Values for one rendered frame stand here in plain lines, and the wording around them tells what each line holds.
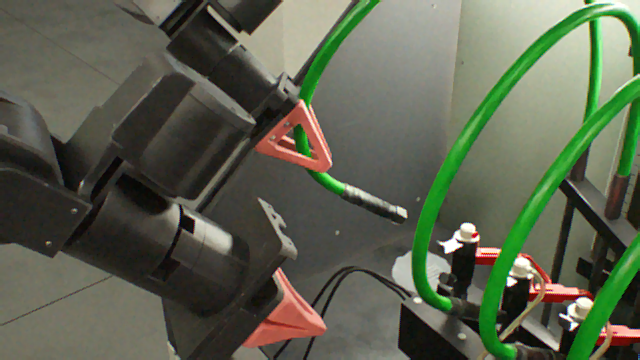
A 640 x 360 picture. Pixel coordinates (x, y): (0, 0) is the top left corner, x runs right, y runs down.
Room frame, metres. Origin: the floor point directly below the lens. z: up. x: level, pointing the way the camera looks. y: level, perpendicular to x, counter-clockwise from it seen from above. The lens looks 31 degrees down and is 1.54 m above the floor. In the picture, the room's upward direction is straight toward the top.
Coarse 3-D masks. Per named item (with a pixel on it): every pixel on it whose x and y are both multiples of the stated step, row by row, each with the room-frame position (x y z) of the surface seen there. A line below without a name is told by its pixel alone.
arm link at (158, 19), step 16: (144, 0) 0.63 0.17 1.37; (160, 0) 0.63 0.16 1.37; (176, 0) 0.63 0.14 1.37; (192, 0) 0.66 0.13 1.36; (224, 0) 0.65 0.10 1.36; (240, 0) 0.65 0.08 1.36; (256, 0) 0.65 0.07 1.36; (272, 0) 0.66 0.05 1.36; (160, 16) 0.62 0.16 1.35; (176, 16) 0.65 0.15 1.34; (240, 16) 0.64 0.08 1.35; (256, 16) 0.65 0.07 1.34
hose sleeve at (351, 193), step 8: (344, 184) 0.65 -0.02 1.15; (344, 192) 0.64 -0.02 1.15; (352, 192) 0.64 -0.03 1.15; (360, 192) 0.65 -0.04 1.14; (352, 200) 0.64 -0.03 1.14; (360, 200) 0.64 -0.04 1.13; (368, 200) 0.65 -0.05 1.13; (376, 200) 0.65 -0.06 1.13; (368, 208) 0.65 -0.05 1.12; (376, 208) 0.65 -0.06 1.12; (384, 208) 0.65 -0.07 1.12; (392, 208) 0.66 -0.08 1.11; (384, 216) 0.65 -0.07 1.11; (392, 216) 0.65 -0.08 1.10
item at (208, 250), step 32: (192, 224) 0.33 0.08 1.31; (256, 224) 0.36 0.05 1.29; (192, 256) 0.32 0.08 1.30; (224, 256) 0.33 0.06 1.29; (256, 256) 0.34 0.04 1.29; (288, 256) 0.33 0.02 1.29; (160, 288) 0.31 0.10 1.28; (192, 288) 0.31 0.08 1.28; (224, 288) 0.32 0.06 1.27; (256, 288) 0.32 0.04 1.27; (192, 320) 0.33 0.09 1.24; (224, 320) 0.31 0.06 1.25; (192, 352) 0.31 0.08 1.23
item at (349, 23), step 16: (368, 0) 0.65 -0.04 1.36; (592, 0) 0.73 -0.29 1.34; (352, 16) 0.64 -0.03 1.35; (336, 32) 0.64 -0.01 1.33; (592, 32) 0.74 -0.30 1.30; (336, 48) 0.63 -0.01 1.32; (592, 48) 0.74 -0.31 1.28; (320, 64) 0.63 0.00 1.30; (592, 64) 0.74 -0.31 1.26; (304, 80) 0.63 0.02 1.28; (592, 80) 0.74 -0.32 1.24; (304, 96) 0.62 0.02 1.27; (592, 96) 0.74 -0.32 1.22; (592, 112) 0.74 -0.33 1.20; (304, 144) 0.62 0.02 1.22; (320, 176) 0.63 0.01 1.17; (336, 192) 0.63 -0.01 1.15
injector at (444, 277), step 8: (456, 232) 0.64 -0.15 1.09; (472, 240) 0.62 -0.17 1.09; (464, 248) 0.62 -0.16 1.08; (472, 248) 0.62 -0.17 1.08; (456, 256) 0.63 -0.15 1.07; (464, 256) 0.62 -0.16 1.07; (472, 256) 0.62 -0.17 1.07; (456, 264) 0.62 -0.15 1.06; (464, 264) 0.62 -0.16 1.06; (472, 264) 0.62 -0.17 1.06; (456, 272) 0.62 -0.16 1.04; (464, 272) 0.62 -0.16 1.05; (472, 272) 0.62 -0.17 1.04; (440, 280) 0.61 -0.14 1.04; (448, 280) 0.61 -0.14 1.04; (456, 280) 0.62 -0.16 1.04; (464, 280) 0.62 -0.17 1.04; (456, 288) 0.63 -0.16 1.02; (464, 288) 0.62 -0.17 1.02; (456, 296) 0.63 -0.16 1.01; (464, 296) 0.63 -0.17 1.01
